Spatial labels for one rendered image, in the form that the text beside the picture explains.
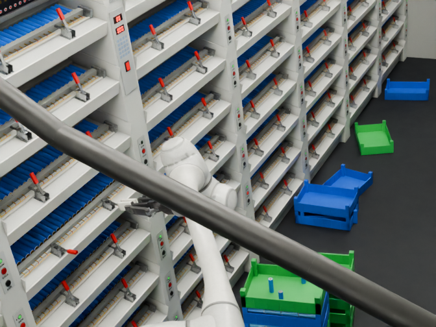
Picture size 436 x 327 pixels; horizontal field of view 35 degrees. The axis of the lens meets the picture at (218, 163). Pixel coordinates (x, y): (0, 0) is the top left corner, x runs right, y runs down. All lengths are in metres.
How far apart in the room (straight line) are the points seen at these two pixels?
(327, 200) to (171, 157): 1.96
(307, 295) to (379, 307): 2.12
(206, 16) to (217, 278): 1.28
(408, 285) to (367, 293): 2.79
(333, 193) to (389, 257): 0.53
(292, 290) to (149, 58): 1.04
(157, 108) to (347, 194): 1.60
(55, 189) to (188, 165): 0.44
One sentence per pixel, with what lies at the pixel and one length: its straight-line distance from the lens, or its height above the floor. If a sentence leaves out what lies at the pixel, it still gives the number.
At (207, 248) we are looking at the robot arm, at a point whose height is 1.09.
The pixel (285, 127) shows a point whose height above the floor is 0.55.
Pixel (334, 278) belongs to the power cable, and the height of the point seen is 1.80.
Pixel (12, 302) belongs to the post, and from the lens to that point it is 2.06.
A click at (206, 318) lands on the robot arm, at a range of 1.65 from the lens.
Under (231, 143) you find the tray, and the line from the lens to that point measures 3.05.
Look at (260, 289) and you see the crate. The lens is 2.72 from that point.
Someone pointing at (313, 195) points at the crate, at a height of 0.08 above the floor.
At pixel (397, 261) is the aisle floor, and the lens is 3.50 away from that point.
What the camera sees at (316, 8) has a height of 0.95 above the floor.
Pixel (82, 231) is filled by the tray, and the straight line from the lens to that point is 2.26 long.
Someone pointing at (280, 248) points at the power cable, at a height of 1.82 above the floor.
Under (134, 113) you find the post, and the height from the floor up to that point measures 1.20.
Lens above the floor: 2.16
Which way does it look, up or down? 29 degrees down
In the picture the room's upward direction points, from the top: 8 degrees counter-clockwise
